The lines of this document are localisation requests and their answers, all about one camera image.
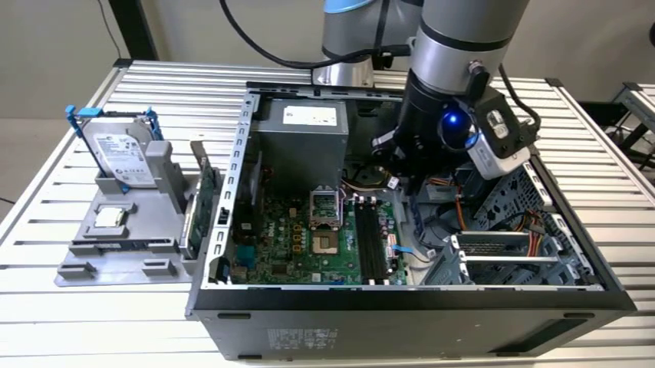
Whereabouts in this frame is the grey metal drive cage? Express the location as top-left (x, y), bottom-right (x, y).
top-left (394, 153), bottom-right (518, 202)

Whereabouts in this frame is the round black fan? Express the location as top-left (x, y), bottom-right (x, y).
top-left (347, 164), bottom-right (390, 189)

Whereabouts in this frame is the grey power supply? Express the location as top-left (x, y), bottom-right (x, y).
top-left (250, 97), bottom-right (350, 192)

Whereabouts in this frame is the metal socket cover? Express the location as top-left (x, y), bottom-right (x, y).
top-left (308, 186), bottom-right (343, 228)

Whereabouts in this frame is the CPU socket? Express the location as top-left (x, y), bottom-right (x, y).
top-left (310, 228), bottom-right (342, 257)

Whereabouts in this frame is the metal disk bay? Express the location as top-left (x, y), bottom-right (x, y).
top-left (450, 229), bottom-right (601, 287)

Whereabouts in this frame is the slatted metal side table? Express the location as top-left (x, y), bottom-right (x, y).
top-left (603, 81), bottom-right (655, 172)

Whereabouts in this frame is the green motherboard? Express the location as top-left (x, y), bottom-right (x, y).
top-left (227, 193), bottom-right (411, 287)

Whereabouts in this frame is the green graphics card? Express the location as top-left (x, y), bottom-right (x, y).
top-left (176, 140), bottom-right (224, 265)

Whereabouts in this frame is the black PC case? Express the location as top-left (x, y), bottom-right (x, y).
top-left (183, 80), bottom-right (639, 362)

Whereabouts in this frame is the grey parts rack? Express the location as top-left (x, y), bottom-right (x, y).
top-left (54, 141), bottom-right (227, 288)

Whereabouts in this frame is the hard disk in blue carrier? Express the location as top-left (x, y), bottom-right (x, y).
top-left (64, 107), bottom-right (166, 195)

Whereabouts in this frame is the silver CPU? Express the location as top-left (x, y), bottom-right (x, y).
top-left (95, 209), bottom-right (128, 230)

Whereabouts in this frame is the black bracketed wrist camera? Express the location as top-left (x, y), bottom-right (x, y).
top-left (473, 86), bottom-right (539, 160)

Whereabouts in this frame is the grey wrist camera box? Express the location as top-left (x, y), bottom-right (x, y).
top-left (466, 145), bottom-right (533, 181)

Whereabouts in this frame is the white purple fan wire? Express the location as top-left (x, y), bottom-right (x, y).
top-left (340, 183), bottom-right (390, 200)

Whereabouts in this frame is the thin orange wire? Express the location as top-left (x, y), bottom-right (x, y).
top-left (454, 187), bottom-right (469, 232)

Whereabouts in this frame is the black cable loop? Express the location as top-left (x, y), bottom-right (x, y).
top-left (424, 206), bottom-right (465, 265)

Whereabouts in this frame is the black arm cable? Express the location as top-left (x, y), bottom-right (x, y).
top-left (218, 0), bottom-right (414, 71)

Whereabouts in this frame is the red yellow orange wire bundle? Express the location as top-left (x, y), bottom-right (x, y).
top-left (517, 212), bottom-right (545, 258)

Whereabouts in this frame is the black upright post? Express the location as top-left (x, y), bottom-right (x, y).
top-left (108, 0), bottom-right (160, 62)

